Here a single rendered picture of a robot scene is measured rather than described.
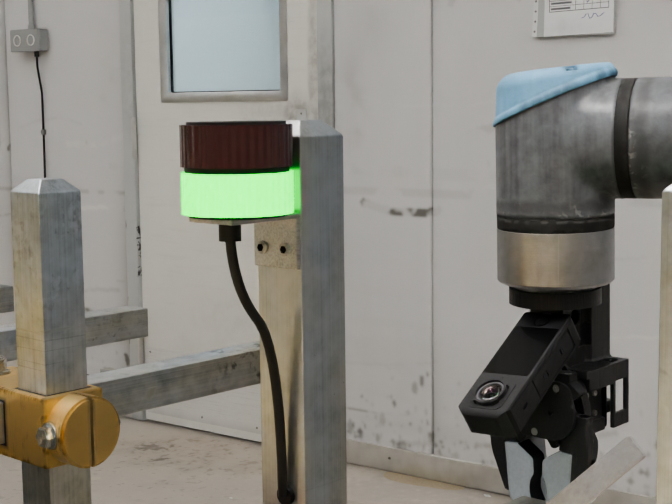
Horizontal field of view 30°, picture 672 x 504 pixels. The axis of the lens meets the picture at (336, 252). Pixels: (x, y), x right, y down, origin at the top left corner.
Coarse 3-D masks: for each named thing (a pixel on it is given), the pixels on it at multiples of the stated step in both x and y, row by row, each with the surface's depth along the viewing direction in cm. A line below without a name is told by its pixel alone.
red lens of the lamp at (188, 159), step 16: (192, 128) 64; (208, 128) 64; (224, 128) 64; (240, 128) 64; (256, 128) 64; (272, 128) 64; (288, 128) 65; (192, 144) 64; (208, 144) 64; (224, 144) 64; (240, 144) 64; (256, 144) 64; (272, 144) 64; (288, 144) 66; (192, 160) 65; (208, 160) 64; (224, 160) 64; (240, 160) 64; (256, 160) 64; (272, 160) 64; (288, 160) 66
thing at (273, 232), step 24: (192, 168) 65; (264, 168) 64; (288, 168) 66; (288, 216) 67; (240, 240) 67; (264, 240) 70; (288, 240) 68; (264, 264) 70; (288, 264) 69; (240, 288) 67; (264, 336) 68
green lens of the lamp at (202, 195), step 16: (192, 176) 65; (208, 176) 64; (224, 176) 64; (240, 176) 64; (256, 176) 64; (272, 176) 65; (288, 176) 66; (192, 192) 65; (208, 192) 64; (224, 192) 64; (240, 192) 64; (256, 192) 64; (272, 192) 65; (288, 192) 66; (192, 208) 65; (208, 208) 64; (224, 208) 64; (240, 208) 64; (256, 208) 64; (272, 208) 65; (288, 208) 66
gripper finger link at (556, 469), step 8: (552, 456) 96; (560, 456) 96; (568, 456) 95; (544, 464) 97; (552, 464) 96; (560, 464) 96; (568, 464) 95; (544, 472) 97; (552, 472) 97; (560, 472) 96; (568, 472) 96; (544, 480) 97; (552, 480) 97; (560, 480) 96; (568, 480) 96; (552, 488) 97; (560, 488) 96; (552, 496) 97
